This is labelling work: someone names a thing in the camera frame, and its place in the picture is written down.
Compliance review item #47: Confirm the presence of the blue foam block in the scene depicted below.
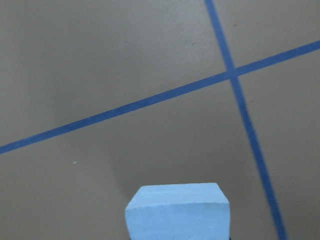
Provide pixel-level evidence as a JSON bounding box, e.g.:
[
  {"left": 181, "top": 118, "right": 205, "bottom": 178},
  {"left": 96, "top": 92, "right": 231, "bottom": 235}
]
[{"left": 125, "top": 183, "right": 231, "bottom": 240}]

